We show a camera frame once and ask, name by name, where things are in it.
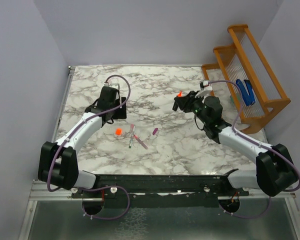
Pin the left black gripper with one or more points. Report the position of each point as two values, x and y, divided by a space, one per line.
121 111

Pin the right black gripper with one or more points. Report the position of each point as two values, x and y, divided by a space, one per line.
188 100

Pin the black orange highlighter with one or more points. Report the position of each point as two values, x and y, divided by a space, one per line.
180 94

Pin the orange highlighter cap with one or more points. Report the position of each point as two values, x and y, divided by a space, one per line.
118 131

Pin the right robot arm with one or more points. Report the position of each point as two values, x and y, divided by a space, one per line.
274 169

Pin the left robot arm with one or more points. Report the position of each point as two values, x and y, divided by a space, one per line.
58 164

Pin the pink marker pen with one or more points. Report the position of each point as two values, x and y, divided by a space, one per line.
141 142

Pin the white multicolour pen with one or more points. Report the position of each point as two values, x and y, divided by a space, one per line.
131 137

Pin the blue stapler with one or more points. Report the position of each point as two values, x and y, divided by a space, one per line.
247 92

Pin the orange wooden rack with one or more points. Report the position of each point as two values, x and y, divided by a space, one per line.
244 60

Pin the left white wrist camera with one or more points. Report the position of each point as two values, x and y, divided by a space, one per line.
112 85

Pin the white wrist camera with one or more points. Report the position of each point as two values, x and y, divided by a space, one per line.
112 85
205 89

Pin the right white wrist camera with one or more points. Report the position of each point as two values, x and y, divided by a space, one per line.
205 89

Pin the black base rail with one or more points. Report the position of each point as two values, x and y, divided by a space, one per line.
114 191

